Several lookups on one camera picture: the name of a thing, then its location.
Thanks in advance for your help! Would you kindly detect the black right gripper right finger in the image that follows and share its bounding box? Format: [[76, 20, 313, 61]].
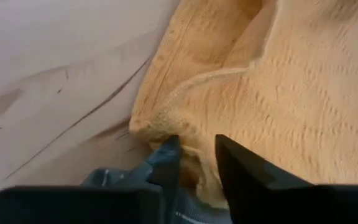
[[214, 134, 358, 224]]

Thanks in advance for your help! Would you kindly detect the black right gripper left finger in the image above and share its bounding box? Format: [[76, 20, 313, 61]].
[[0, 134, 180, 224]]

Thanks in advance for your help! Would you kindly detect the grey checked towel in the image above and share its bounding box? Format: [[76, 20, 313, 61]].
[[81, 167, 232, 224]]

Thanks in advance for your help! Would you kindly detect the orange towel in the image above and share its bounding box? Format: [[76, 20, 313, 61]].
[[128, 0, 358, 209]]

